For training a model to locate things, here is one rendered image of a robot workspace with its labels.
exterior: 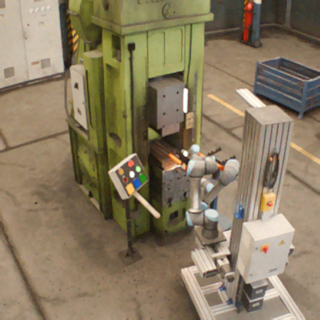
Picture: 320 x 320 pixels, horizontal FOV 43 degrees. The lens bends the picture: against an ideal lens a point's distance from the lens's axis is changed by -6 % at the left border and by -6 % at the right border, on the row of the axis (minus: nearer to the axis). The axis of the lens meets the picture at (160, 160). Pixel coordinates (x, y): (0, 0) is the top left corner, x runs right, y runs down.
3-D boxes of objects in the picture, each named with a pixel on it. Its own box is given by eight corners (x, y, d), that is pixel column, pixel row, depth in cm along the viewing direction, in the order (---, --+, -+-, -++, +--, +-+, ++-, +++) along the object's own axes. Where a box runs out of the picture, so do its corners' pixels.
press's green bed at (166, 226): (189, 227, 486) (191, 195, 461) (162, 240, 469) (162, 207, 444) (163, 203, 525) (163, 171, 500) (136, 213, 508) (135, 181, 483)
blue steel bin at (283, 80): (325, 108, 758) (331, 72, 719) (300, 119, 717) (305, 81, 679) (276, 87, 839) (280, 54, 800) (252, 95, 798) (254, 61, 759)
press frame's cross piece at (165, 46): (184, 70, 402) (185, 23, 377) (148, 78, 384) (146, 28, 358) (159, 58, 433) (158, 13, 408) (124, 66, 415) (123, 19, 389)
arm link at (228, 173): (236, 178, 350) (205, 213, 380) (238, 172, 359) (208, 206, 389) (225, 171, 350) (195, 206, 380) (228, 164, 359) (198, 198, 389)
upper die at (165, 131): (178, 131, 415) (179, 122, 410) (161, 136, 406) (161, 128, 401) (156, 115, 445) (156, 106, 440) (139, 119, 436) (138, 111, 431)
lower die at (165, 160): (178, 161, 435) (178, 154, 430) (161, 168, 425) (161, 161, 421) (156, 144, 464) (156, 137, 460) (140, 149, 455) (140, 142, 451)
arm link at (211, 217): (218, 229, 348) (220, 217, 340) (202, 229, 348) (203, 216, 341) (217, 220, 358) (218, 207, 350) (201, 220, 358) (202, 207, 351)
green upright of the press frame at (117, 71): (151, 231, 482) (146, 28, 358) (131, 239, 470) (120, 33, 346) (131, 210, 513) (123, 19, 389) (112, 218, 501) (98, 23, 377)
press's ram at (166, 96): (191, 118, 417) (191, 81, 395) (157, 129, 399) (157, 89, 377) (166, 103, 446) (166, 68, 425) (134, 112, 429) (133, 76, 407)
